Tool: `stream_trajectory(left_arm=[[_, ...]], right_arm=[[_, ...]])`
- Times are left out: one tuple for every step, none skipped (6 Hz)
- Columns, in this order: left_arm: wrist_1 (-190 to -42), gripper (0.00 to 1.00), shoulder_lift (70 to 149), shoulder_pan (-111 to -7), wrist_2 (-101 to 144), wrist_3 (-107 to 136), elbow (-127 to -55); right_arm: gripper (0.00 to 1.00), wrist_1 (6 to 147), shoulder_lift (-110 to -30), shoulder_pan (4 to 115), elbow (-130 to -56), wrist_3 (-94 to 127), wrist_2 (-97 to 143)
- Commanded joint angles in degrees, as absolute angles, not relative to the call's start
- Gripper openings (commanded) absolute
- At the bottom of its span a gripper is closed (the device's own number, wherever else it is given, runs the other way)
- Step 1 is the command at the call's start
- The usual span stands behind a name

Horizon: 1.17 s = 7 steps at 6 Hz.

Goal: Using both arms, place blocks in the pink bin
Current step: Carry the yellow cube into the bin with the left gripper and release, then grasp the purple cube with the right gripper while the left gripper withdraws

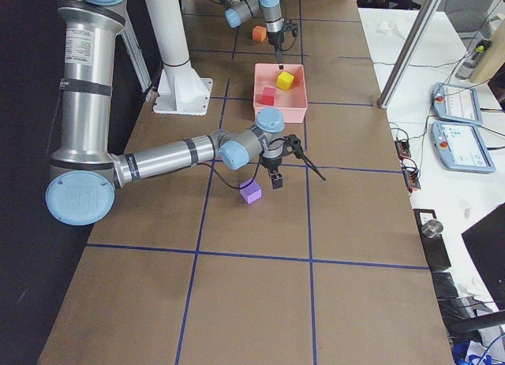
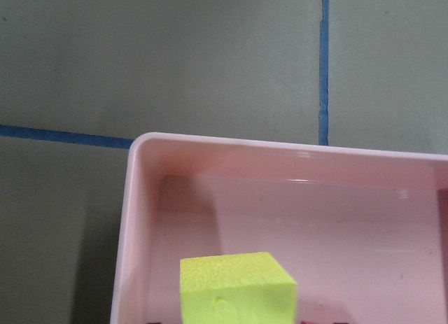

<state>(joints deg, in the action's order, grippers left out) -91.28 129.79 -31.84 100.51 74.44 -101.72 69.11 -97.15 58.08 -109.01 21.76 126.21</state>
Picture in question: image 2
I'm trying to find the pink plastic bin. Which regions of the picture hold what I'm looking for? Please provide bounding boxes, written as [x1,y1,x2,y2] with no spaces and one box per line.
[110,132,447,323]

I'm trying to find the yellow foam block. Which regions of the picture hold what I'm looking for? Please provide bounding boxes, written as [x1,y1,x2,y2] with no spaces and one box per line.
[179,252,297,323]

